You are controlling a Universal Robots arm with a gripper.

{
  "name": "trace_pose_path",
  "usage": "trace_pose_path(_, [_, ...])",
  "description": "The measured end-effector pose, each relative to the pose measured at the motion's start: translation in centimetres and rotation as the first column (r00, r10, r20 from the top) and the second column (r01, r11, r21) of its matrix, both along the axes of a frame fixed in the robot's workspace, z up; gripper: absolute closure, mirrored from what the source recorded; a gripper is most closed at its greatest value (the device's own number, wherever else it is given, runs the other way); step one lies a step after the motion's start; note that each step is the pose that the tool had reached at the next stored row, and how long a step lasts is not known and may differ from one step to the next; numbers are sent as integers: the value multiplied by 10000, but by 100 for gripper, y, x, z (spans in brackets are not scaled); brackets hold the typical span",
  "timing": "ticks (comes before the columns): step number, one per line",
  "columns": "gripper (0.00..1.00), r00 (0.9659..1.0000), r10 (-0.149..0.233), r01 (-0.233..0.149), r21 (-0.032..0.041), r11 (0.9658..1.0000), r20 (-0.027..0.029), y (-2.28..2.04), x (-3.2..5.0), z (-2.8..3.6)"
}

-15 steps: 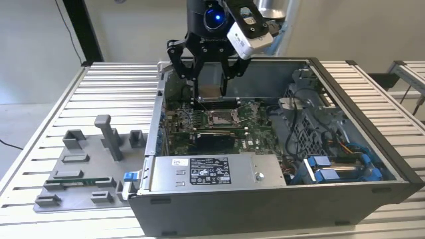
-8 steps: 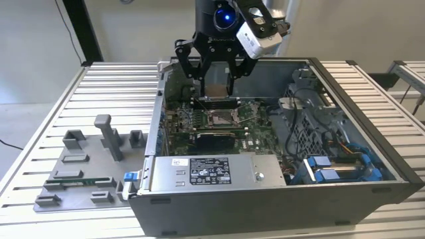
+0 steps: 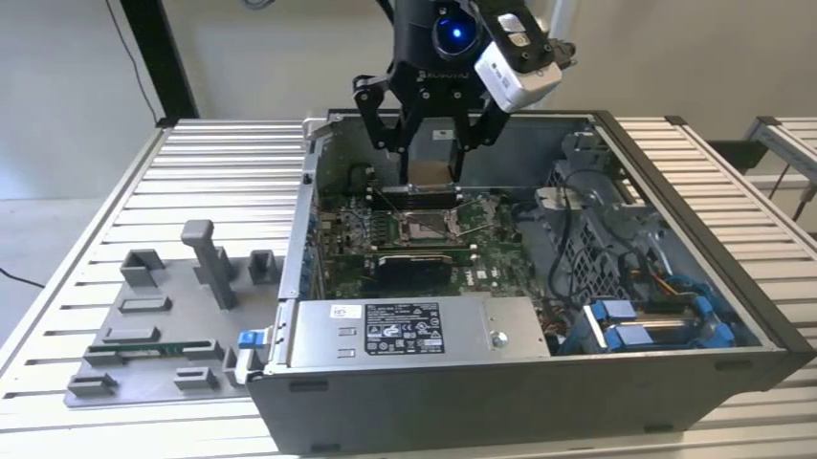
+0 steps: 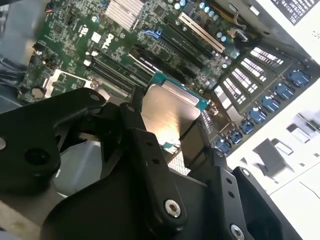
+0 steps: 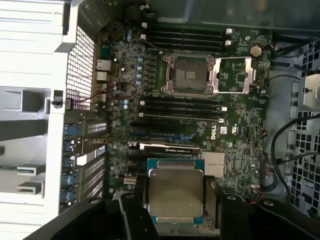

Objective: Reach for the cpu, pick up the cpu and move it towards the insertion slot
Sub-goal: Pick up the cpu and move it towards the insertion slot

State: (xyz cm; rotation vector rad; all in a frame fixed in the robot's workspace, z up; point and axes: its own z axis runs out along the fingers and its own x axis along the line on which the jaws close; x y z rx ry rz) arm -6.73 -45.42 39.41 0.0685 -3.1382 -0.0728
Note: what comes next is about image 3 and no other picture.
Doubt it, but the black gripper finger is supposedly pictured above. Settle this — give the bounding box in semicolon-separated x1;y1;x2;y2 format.
350;73;427;186
447;101;513;184

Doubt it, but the square CPU chip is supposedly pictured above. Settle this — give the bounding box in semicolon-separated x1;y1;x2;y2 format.
407;160;453;187

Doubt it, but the CPU socket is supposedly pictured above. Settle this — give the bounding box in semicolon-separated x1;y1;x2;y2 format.
398;209;458;248

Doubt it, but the long black RAM slot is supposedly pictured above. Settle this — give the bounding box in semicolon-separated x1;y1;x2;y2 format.
373;243;478;257

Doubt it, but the thin metal locking lever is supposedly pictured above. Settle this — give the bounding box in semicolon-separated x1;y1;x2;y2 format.
373;186;410;217

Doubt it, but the metal socket cover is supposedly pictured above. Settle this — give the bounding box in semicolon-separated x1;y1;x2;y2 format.
446;201;491;236

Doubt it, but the green motherboard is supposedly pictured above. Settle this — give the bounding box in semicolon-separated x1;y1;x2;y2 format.
315;186;551;300

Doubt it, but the grey perforated disk bay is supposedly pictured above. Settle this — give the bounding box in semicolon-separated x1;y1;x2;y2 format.
534;131;704;310

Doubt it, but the black graphics card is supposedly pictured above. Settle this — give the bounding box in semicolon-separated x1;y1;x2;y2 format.
371;255;453;295

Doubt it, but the black power supply label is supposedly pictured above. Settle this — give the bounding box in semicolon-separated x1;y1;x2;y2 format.
363;300;446;357

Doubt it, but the hard disk in blue carrier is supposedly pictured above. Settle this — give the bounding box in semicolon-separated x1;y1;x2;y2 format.
598;320;737;354
583;298;716;327

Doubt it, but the silver power supply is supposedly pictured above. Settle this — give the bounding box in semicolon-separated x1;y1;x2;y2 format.
271;295;554;375

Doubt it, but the grey parts rack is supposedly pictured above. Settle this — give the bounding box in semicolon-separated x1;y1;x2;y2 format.
63;218;287;410

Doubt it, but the black open PC case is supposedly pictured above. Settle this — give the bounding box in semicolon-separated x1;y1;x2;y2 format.
246;108;817;455

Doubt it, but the green RAM stick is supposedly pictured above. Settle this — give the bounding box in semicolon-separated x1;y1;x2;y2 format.
87;340;214;359

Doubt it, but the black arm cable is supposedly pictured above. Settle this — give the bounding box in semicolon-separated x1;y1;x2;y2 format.
373;0;398;30

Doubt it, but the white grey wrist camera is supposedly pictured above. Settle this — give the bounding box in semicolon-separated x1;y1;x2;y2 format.
473;12;565;115

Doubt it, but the black camera cable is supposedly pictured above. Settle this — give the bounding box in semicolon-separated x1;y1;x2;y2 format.
546;36;581;69

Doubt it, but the black looped wire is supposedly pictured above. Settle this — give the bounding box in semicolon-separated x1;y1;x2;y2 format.
549;184;633;310

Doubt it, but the black frame post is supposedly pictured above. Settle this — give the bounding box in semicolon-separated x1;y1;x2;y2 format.
119;0;200;120

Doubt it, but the thin black wall cable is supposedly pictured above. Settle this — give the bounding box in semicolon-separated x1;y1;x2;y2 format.
103;0;160;124

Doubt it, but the coloured wire bundle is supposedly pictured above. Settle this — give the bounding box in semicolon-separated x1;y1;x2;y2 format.
649;271;698;298

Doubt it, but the aluminium profile rail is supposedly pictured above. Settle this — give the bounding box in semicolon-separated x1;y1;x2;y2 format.
745;114;817;182

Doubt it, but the black floor cable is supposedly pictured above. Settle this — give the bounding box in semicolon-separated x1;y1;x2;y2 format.
0;266;44;289

